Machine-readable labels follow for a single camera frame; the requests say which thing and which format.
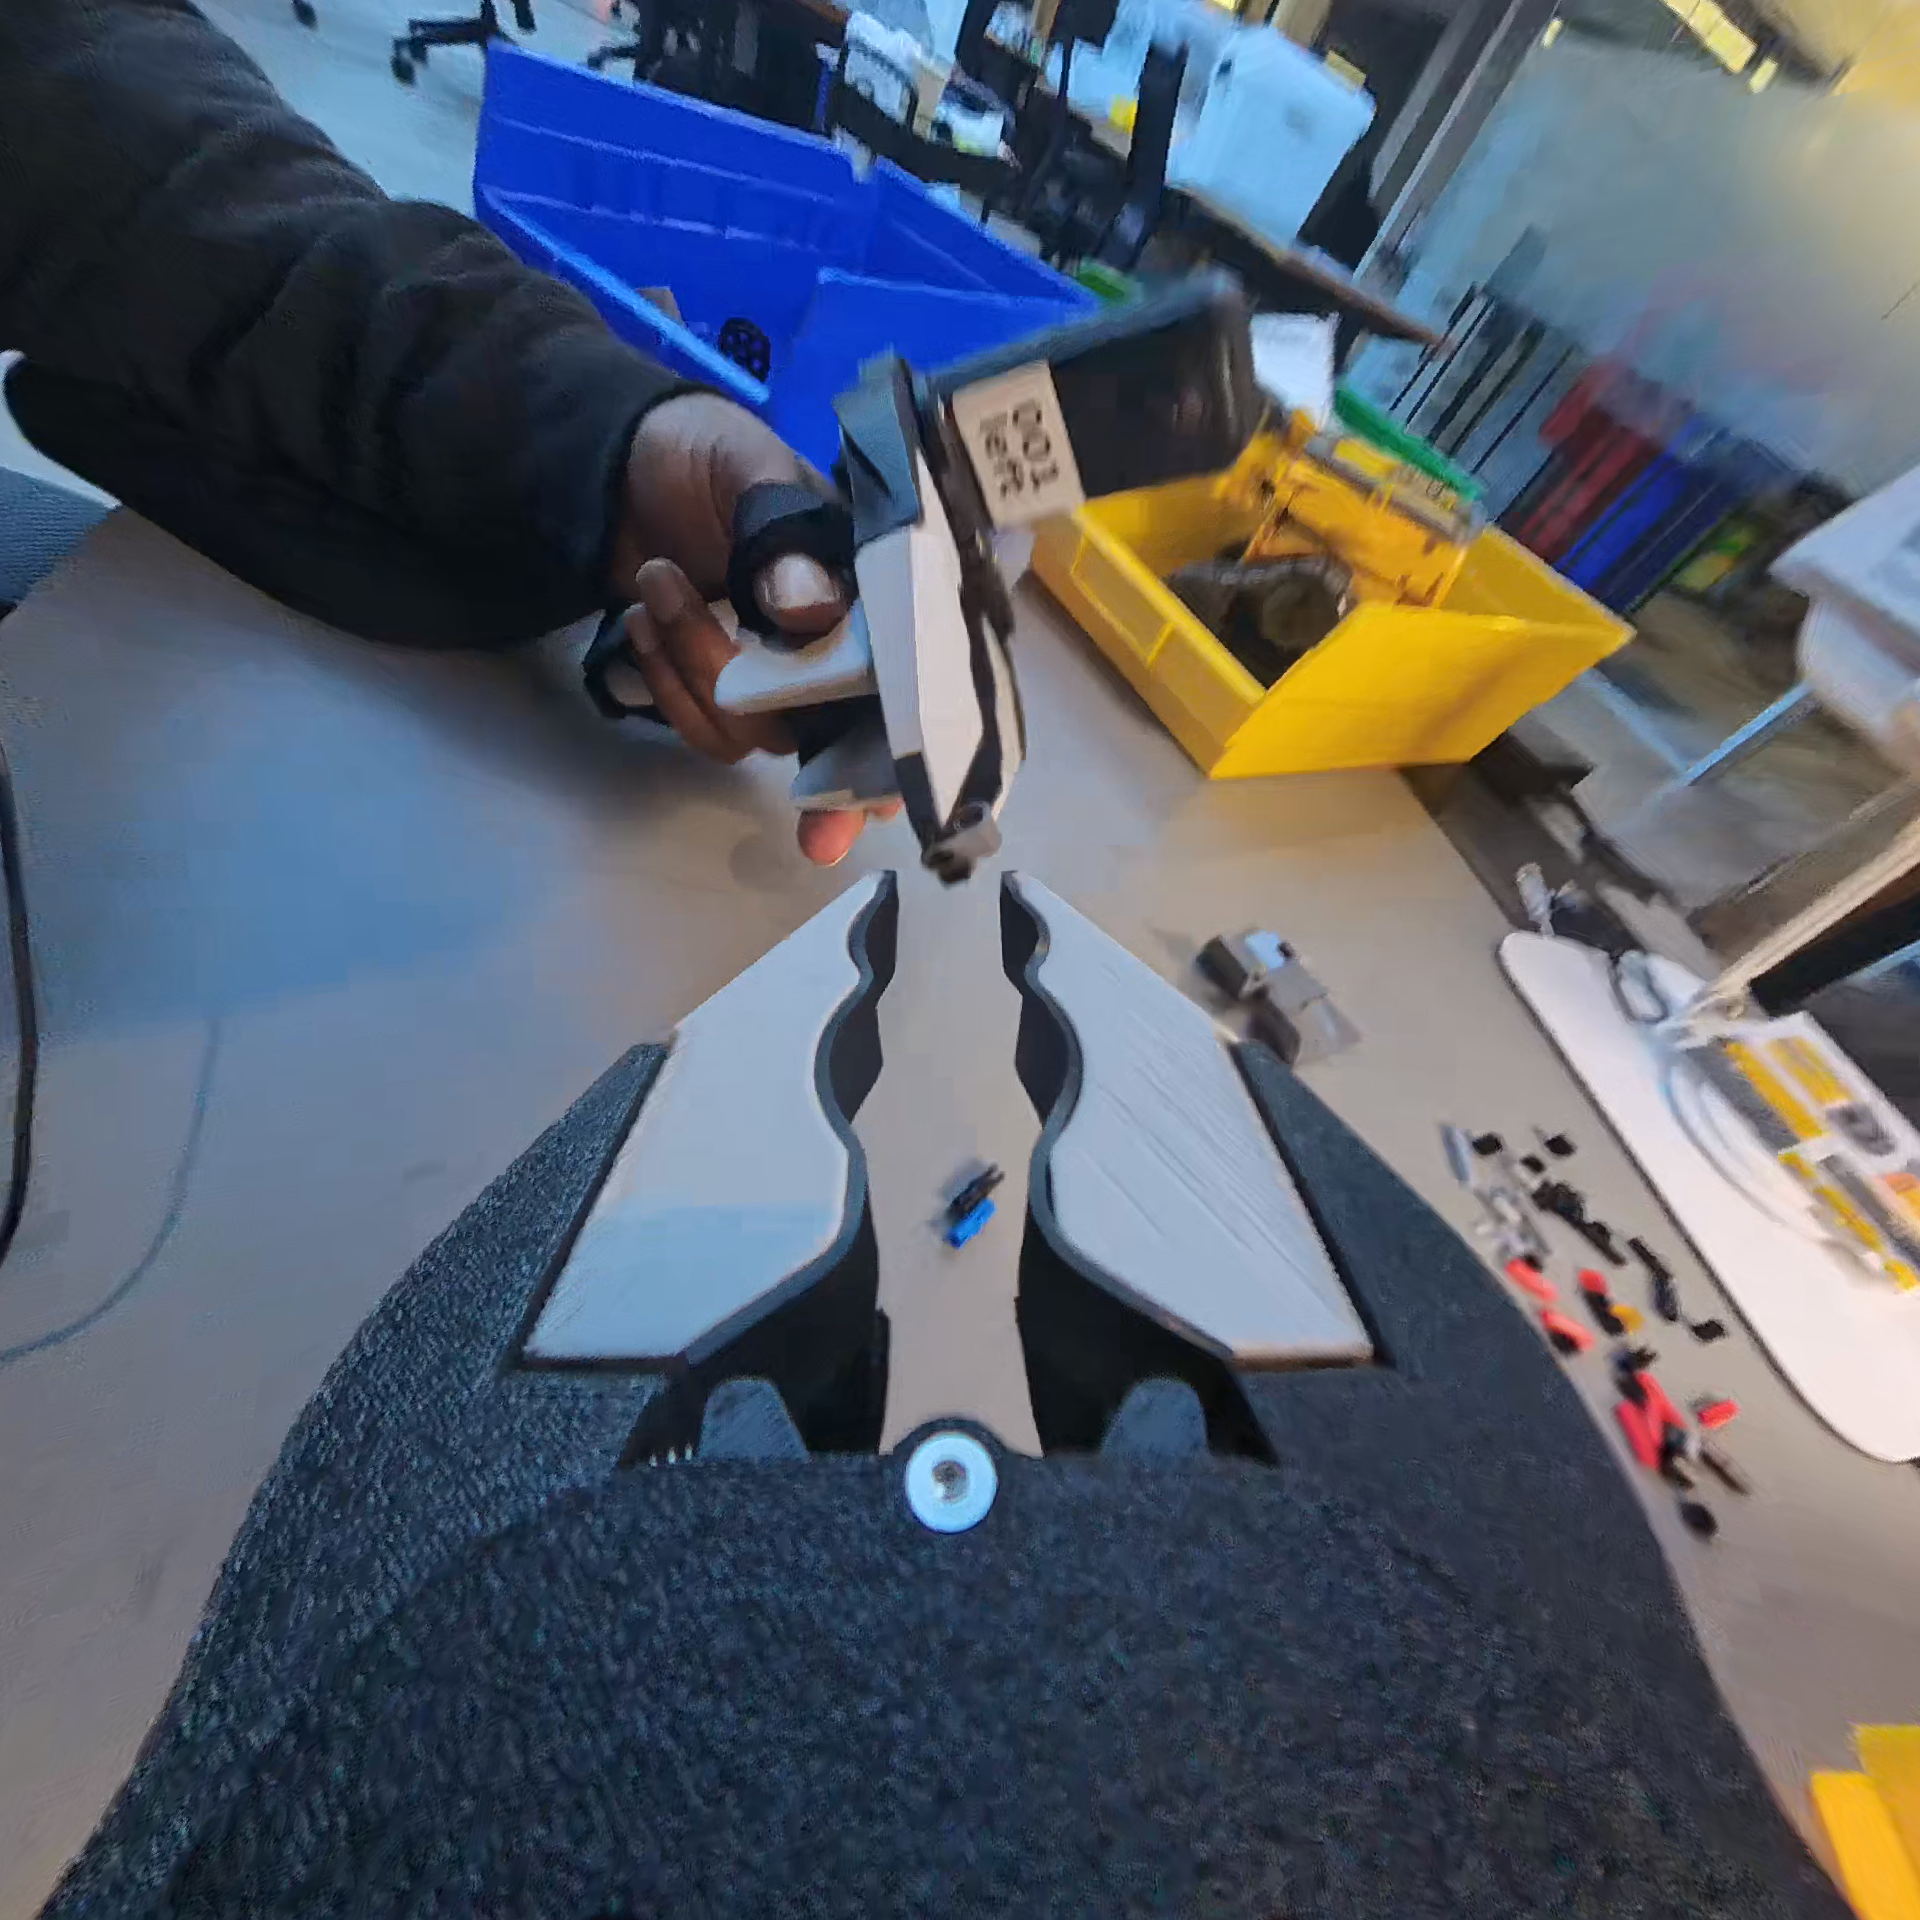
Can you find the yellow grey sticker sheet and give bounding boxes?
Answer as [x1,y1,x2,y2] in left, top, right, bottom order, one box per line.
[1703,1017,1920,1297]

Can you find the yellow plastic bin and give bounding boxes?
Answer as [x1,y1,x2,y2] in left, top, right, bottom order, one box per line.
[1808,1722,1920,1920]
[1028,407,1637,781]

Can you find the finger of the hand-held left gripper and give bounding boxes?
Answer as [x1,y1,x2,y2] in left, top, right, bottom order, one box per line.
[854,491,987,855]
[959,558,1032,846]

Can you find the white printer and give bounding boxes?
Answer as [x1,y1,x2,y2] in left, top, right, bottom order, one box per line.
[1168,19,1379,253]

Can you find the silver toy scoop part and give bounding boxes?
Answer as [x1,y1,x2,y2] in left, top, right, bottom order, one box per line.
[1195,929,1361,1069]

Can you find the person's left hand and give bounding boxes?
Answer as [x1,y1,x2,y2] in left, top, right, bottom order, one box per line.
[608,391,903,869]

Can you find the person's left forearm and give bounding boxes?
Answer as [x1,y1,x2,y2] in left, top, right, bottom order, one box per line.
[0,0,712,653]

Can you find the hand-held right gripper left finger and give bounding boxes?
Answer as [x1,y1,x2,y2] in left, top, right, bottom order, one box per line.
[517,870,903,1451]

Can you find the pile of small toy parts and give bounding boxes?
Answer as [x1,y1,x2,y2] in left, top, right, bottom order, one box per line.
[1440,1122,1753,1545]

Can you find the black office chair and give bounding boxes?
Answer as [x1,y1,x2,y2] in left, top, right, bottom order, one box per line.
[387,0,541,90]

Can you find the white folding stand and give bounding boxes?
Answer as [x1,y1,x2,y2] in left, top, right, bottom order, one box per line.
[1500,465,1920,1469]

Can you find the yellow toy model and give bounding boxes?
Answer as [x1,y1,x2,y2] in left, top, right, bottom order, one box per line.
[1223,411,1489,606]

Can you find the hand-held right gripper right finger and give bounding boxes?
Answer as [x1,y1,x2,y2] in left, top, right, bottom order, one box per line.
[999,870,1375,1457]

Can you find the black toy tracks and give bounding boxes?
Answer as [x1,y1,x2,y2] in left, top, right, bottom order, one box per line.
[1168,551,1359,689]

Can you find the thin black cord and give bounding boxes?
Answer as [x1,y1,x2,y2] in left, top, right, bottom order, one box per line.
[0,735,223,1369]

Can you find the grey desk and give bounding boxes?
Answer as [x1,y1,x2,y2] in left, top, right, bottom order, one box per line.
[0,503,1920,1920]

